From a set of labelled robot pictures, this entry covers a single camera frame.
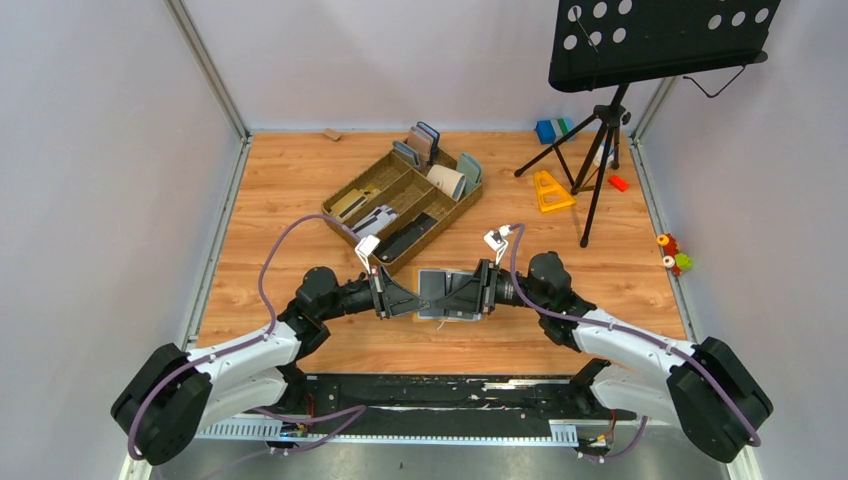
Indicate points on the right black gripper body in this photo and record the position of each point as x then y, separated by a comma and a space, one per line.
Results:
491, 286

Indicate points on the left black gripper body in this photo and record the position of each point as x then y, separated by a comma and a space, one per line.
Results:
376, 286

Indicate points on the yellow leather card holder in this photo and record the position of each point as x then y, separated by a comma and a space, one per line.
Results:
438, 283

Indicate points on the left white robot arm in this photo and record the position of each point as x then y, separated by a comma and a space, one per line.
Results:
177, 393

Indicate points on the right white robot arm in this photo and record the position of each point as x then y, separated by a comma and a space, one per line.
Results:
701, 388

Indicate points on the white black cards in tray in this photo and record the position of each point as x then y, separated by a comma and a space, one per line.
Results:
374, 222

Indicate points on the gold cards in tray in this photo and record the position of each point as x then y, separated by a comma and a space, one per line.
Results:
348, 204

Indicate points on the beige card holder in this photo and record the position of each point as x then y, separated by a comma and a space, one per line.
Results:
449, 181

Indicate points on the teal card holder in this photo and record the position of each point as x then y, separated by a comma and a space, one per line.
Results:
472, 171

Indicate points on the blue card holders upright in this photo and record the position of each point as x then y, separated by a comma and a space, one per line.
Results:
420, 147

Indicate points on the woven compartment tray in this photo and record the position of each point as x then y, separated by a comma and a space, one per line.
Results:
393, 182

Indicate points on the yellow triangular toy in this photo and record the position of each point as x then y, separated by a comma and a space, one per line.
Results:
550, 194

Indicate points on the small wooden block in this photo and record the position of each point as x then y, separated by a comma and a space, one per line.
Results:
332, 134

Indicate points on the blue green block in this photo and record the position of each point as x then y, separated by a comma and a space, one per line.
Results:
550, 131

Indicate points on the small red brick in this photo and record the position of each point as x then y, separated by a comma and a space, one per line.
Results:
618, 183

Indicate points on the colourful toy car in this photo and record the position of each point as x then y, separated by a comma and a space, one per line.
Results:
673, 258

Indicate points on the black music stand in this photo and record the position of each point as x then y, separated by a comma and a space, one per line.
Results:
600, 44

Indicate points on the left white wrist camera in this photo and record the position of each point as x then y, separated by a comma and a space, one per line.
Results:
365, 248

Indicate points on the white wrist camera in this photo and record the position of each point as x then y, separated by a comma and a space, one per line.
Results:
497, 240
365, 248

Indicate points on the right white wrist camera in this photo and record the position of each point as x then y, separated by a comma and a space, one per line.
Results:
497, 240

